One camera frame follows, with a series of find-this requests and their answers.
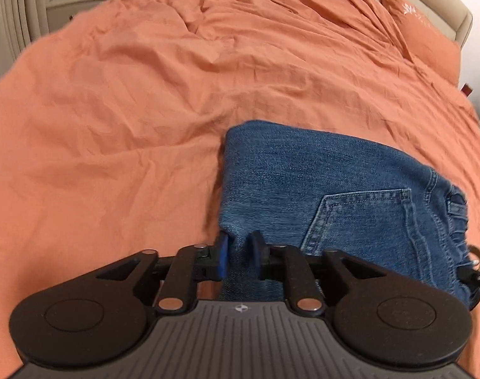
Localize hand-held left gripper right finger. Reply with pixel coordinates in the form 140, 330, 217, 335
250, 230, 383, 312

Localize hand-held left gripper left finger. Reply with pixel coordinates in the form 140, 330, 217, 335
95, 232, 229, 312

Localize blue denim pants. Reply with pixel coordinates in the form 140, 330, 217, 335
217, 119, 475, 310

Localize orange duvet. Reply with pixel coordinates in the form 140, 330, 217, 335
0, 0, 480, 368

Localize orange printed pillow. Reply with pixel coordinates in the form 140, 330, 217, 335
378, 0, 462, 87

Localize beige upholstered headboard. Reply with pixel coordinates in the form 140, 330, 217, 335
376, 0, 474, 50

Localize beige bedside cabinet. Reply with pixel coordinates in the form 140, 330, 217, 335
46, 0, 142, 32

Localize beige pleated curtain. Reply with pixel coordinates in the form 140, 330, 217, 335
0, 0, 72, 83

